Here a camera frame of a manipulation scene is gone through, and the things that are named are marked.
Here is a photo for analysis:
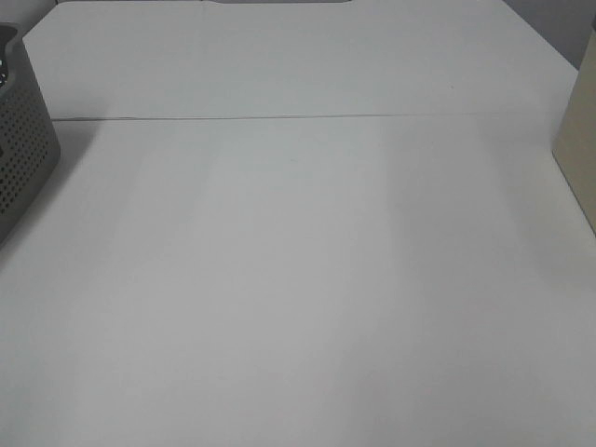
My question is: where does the grey perforated plastic basket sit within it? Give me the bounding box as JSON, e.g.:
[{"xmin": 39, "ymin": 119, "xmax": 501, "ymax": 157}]
[{"xmin": 1, "ymin": 22, "xmax": 61, "ymax": 240}]

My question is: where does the beige woven storage box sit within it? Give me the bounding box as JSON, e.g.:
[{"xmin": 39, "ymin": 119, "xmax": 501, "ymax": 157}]
[{"xmin": 552, "ymin": 26, "xmax": 596, "ymax": 231}]

